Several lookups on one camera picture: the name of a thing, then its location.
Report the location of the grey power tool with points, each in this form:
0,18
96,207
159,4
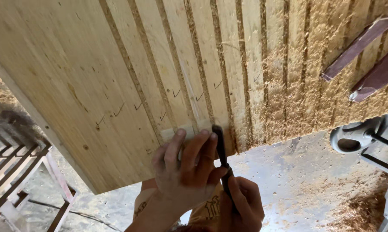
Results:
355,138

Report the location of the large grooved wooden panel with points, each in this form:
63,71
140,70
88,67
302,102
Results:
84,64

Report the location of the long dark red wood piece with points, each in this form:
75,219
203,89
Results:
358,46

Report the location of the sawdust heap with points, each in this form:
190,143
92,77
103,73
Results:
361,209

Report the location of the person's left hand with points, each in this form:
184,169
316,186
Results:
184,180

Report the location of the rusty metal frame rack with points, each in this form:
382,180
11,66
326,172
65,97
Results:
16,167

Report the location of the wide dark red wood piece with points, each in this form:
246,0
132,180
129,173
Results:
377,77

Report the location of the person's right fingers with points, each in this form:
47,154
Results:
237,193

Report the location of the small light wood strip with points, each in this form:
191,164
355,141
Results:
171,132

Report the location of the dark chisel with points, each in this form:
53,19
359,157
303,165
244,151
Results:
220,145

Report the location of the person's right hand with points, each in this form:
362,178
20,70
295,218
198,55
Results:
245,209

